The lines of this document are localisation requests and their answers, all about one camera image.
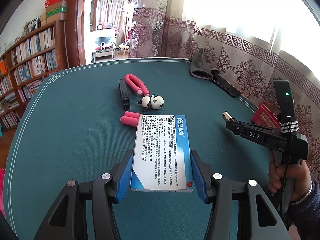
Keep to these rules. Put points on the stacked cardboard boxes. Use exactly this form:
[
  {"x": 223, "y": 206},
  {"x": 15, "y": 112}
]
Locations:
[{"x": 56, "y": 10}]

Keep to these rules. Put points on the white cart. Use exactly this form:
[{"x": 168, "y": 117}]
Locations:
[{"x": 104, "y": 43}]

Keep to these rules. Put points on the patterned lace curtain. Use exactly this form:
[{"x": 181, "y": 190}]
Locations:
[{"x": 250, "y": 42}]

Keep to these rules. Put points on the wooden door frame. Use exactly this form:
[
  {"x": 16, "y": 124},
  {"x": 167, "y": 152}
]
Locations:
[{"x": 80, "y": 25}]

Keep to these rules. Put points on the blue white medicine box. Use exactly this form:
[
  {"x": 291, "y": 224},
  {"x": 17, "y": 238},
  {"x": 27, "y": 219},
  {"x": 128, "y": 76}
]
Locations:
[{"x": 161, "y": 160}]

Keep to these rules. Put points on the person right hand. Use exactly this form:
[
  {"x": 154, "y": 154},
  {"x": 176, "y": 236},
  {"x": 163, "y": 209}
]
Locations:
[{"x": 300, "y": 173}]

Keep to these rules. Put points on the black tablet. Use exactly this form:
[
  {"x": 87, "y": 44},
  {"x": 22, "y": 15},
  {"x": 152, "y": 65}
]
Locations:
[{"x": 226, "y": 86}]

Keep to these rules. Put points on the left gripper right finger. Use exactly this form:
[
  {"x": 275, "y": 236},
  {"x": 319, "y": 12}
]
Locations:
[{"x": 257, "y": 217}]

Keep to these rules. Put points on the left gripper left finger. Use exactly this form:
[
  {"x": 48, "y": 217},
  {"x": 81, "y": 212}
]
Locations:
[{"x": 66, "y": 218}]

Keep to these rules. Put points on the red tin storage box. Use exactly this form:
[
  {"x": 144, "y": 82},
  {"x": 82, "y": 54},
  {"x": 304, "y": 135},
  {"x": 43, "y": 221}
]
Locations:
[{"x": 266, "y": 115}]

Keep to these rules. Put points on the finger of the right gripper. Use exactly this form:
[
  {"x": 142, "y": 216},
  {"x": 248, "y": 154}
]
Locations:
[{"x": 227, "y": 117}]

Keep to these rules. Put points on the dark grey glove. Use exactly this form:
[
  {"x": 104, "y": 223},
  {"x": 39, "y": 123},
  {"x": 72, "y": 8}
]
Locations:
[{"x": 199, "y": 66}]

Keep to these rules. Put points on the wooden bookshelf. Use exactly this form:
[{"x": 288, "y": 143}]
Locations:
[{"x": 25, "y": 65}]

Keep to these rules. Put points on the pink foam curler loop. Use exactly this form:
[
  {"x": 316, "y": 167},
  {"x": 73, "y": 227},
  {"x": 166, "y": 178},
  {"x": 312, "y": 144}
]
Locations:
[{"x": 136, "y": 85}]

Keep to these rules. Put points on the panda figurine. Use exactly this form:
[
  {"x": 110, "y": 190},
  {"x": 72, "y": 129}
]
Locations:
[{"x": 153, "y": 101}]

